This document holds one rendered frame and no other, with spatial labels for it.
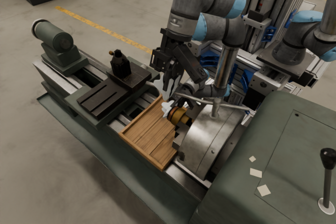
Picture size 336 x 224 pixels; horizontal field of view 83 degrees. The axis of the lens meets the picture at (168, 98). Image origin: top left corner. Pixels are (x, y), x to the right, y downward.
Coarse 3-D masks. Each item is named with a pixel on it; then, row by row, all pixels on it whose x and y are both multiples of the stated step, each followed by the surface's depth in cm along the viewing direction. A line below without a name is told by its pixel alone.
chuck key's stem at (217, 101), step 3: (216, 99) 60; (219, 99) 60; (213, 102) 61; (216, 102) 59; (219, 102) 59; (213, 105) 61; (216, 105) 60; (213, 108) 62; (216, 108) 62; (213, 111) 63; (216, 111) 63; (213, 114) 65
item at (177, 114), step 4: (172, 108) 84; (176, 108) 84; (180, 108) 83; (168, 112) 83; (172, 112) 82; (176, 112) 82; (180, 112) 81; (184, 112) 81; (168, 116) 83; (172, 116) 82; (176, 116) 81; (180, 116) 80; (184, 116) 81; (188, 116) 82; (168, 120) 86; (172, 120) 82; (176, 120) 81; (180, 120) 81; (184, 120) 80; (188, 120) 85; (188, 124) 85
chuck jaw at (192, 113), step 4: (208, 100) 77; (196, 104) 80; (200, 104) 78; (204, 104) 77; (188, 108) 81; (192, 108) 84; (196, 108) 79; (200, 108) 78; (188, 112) 81; (192, 112) 80; (196, 112) 79; (192, 116) 80; (196, 116) 79
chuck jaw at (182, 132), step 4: (176, 124) 79; (180, 124) 79; (184, 124) 79; (176, 128) 80; (180, 128) 77; (184, 128) 78; (188, 128) 78; (176, 132) 76; (180, 132) 76; (184, 132) 76; (176, 136) 77; (180, 136) 74; (176, 140) 73; (180, 140) 73; (172, 144) 73; (176, 144) 72; (180, 144) 71; (176, 148) 73; (180, 152) 70; (180, 156) 71; (184, 156) 70
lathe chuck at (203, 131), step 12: (204, 108) 68; (228, 108) 70; (204, 120) 66; (216, 120) 65; (192, 132) 66; (204, 132) 64; (216, 132) 63; (192, 144) 65; (204, 144) 63; (192, 156) 66; (192, 168) 69
